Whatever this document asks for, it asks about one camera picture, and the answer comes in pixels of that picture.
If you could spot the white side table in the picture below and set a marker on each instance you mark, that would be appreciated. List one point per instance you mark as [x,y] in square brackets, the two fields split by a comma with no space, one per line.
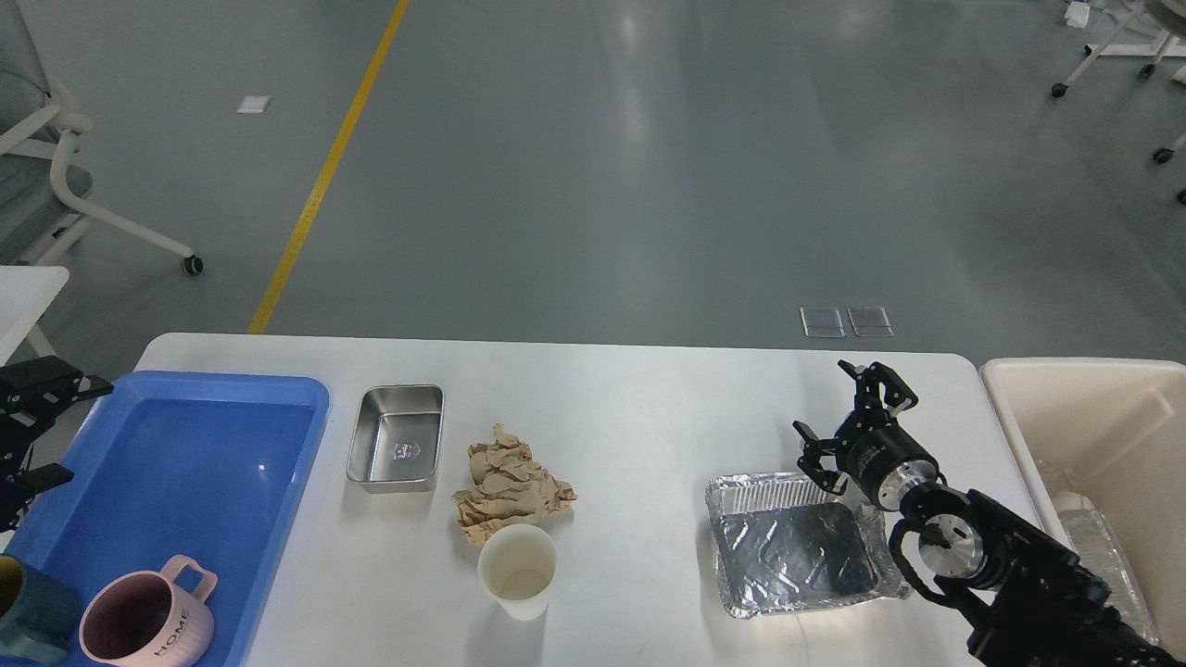
[26,294]

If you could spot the blue plastic tray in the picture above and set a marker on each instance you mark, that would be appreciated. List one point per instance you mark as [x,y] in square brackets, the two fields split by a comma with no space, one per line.
[211,466]

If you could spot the aluminium foil tray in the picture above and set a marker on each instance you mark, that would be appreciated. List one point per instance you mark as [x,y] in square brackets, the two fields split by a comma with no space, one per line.
[782,545]

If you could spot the teal yellow cup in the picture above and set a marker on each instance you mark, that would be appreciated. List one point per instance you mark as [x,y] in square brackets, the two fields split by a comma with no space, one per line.
[39,614]

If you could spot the beige plastic bin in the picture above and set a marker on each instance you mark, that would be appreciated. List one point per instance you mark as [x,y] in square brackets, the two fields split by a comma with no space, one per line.
[1112,430]

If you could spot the clear floor plate right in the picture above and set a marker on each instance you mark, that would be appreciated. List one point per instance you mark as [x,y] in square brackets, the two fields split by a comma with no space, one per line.
[870,322]

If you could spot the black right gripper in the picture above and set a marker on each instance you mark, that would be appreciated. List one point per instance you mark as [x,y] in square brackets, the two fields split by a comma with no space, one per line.
[877,454]

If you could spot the clear floor plate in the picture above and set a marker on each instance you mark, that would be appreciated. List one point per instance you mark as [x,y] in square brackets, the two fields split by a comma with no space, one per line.
[870,322]
[822,322]

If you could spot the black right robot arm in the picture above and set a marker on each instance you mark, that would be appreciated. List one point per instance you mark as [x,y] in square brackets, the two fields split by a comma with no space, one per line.
[1027,598]

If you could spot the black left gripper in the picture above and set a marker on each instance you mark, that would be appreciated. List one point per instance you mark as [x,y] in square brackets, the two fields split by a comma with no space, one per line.
[42,386]

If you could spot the white wheeled stand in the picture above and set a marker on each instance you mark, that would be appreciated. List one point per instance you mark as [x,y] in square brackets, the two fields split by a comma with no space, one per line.
[1167,41]

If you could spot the clear floor plate left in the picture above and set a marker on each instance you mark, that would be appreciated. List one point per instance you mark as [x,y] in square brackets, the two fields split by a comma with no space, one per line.
[822,322]

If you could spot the crumpled brown paper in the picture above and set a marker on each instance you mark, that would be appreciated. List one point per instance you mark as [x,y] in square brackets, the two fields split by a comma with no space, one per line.
[509,487]

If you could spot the stainless steel rectangular container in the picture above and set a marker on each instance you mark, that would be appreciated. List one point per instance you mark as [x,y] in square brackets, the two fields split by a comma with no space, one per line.
[397,438]

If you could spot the pink HOME mug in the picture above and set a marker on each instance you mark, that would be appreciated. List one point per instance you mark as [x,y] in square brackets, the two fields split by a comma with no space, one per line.
[151,618]

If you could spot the white paper cup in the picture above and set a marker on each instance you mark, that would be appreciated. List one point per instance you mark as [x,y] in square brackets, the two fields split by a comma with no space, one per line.
[517,567]

